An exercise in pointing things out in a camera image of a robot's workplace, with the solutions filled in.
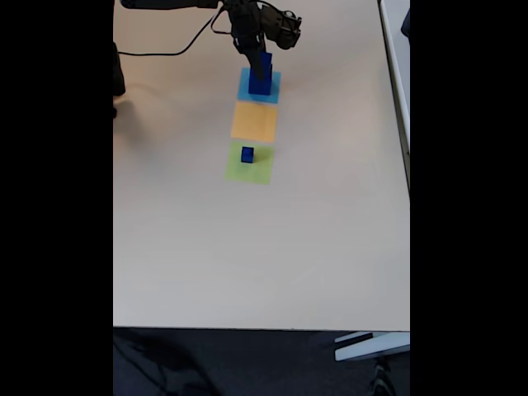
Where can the medium blue cube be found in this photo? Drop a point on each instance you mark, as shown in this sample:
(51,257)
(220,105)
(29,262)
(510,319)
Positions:
(268,66)

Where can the small blue cube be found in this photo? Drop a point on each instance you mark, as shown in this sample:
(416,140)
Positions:
(247,158)

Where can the blue paper square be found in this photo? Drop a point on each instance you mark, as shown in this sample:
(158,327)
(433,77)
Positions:
(243,94)

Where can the orange paper square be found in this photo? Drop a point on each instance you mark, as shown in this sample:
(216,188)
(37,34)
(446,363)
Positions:
(253,121)

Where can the green paper square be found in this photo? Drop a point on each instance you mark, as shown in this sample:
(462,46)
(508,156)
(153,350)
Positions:
(264,169)

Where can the large blue cube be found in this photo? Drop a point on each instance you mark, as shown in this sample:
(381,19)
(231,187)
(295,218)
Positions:
(259,87)

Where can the dark blue object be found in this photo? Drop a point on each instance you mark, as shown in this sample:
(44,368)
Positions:
(406,22)

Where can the white side table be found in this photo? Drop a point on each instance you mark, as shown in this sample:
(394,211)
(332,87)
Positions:
(398,82)

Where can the white table foot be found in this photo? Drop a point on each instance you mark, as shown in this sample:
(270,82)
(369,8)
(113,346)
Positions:
(371,348)

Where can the black stand leg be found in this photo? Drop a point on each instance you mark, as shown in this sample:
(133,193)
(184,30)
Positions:
(381,379)

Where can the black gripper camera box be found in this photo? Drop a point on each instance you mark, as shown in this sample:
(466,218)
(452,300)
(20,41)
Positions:
(238,43)

